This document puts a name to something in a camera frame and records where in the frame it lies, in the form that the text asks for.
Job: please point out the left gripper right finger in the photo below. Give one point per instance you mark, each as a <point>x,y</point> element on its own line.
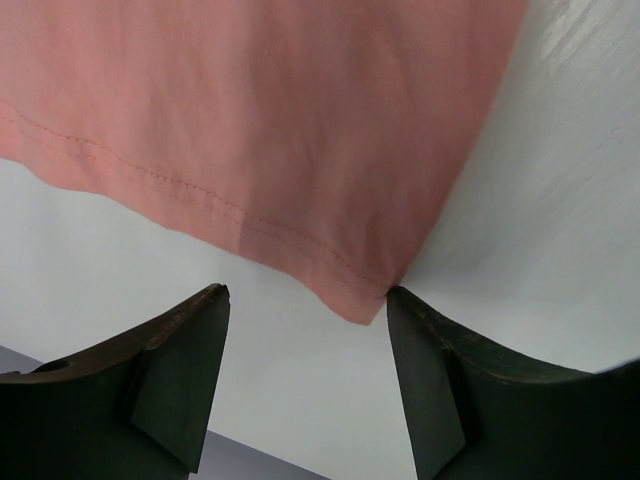
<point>476,409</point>

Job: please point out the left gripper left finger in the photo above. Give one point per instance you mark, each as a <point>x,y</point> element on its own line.
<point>135,406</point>

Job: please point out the pink t shirt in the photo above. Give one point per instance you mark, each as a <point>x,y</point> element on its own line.
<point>319,138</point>

